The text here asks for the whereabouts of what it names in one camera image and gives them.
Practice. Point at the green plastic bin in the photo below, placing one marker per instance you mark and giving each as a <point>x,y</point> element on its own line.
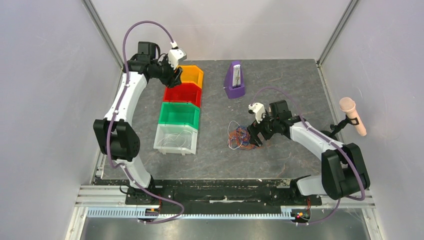
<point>179,113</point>

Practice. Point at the red plastic bin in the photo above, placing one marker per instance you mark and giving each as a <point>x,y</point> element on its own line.
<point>184,93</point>

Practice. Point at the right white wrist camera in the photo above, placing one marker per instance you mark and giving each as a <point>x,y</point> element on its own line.
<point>258,110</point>

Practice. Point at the orange plastic bin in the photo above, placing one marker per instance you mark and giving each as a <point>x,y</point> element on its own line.
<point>190,74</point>

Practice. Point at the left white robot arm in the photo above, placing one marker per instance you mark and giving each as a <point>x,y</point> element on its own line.
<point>114,132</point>

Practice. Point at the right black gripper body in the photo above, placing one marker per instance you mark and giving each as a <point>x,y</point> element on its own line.
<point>258,128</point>

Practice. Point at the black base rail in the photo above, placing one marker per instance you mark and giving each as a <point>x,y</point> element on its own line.
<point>219,196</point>

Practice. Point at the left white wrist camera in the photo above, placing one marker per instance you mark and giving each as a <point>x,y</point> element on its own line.
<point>175,55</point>

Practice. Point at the pink microphone on stand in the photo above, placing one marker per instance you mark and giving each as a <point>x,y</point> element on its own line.
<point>348,106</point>

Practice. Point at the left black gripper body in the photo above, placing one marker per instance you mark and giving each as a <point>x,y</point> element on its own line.
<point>168,80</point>

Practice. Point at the clear white plastic bin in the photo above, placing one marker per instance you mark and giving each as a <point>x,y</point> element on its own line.
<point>176,139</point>

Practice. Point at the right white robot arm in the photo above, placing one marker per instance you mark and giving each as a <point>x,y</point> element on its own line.
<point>343,170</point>

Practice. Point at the purple metronome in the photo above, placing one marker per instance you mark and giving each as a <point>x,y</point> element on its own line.
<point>234,81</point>

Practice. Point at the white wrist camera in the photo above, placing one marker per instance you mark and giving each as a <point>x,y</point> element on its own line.
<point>175,55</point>
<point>258,110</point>

